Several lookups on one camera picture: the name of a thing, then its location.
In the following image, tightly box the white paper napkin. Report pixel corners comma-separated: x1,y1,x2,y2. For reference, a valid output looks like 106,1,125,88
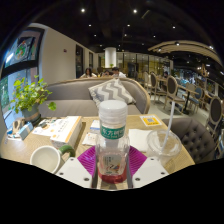
128,128,153,154

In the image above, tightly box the group of ceiling lights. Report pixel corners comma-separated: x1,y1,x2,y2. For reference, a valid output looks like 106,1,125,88
79,7,214,51

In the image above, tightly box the group of dining chairs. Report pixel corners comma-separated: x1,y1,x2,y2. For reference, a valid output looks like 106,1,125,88
141,70,224,158

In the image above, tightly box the yellow square table sticker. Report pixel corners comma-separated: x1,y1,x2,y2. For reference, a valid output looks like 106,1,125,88
139,114,163,128

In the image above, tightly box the white mug with green handle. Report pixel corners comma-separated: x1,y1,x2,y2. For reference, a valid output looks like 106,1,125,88
29,144,77,174

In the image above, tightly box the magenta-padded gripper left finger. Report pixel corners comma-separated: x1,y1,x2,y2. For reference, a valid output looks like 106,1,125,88
55,145,98,189

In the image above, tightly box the clear plastic water bottle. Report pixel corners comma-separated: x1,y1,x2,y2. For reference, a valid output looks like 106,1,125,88
95,99,131,184

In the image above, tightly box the blue white tissue pack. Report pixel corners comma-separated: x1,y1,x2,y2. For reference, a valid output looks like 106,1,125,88
89,119,101,134

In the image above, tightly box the grey white chevron pillow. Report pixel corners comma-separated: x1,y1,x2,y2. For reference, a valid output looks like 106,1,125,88
87,78,137,108

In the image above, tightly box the curved grey sofa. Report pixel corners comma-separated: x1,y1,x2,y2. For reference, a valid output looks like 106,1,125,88
37,76,152,118

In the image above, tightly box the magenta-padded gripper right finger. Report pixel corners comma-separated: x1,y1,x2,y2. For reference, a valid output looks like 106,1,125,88
128,145,170,189

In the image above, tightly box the window with festive decals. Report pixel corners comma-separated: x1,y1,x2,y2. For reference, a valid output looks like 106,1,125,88
0,28,45,111

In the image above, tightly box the clear plastic cup with straw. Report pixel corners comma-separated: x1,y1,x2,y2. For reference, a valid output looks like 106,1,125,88
145,99,183,167

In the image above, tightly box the person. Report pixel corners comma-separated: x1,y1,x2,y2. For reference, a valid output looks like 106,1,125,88
99,69,113,78
111,66,127,79
79,67,98,79

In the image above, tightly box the tufted grey armchair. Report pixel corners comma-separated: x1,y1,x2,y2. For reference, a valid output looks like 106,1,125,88
162,116,218,164

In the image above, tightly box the white paper slip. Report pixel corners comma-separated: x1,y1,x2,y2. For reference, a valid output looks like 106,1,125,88
81,132,98,147

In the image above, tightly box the green potted plant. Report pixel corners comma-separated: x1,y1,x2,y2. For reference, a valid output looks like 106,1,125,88
9,75,58,126

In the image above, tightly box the flat round red coaster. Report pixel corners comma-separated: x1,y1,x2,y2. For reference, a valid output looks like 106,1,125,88
97,169,128,184

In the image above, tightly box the small light blue box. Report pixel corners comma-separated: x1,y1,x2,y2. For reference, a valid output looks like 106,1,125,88
18,121,34,141

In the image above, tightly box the long white cardboard box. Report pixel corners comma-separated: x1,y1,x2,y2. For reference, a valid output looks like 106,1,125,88
49,115,83,149

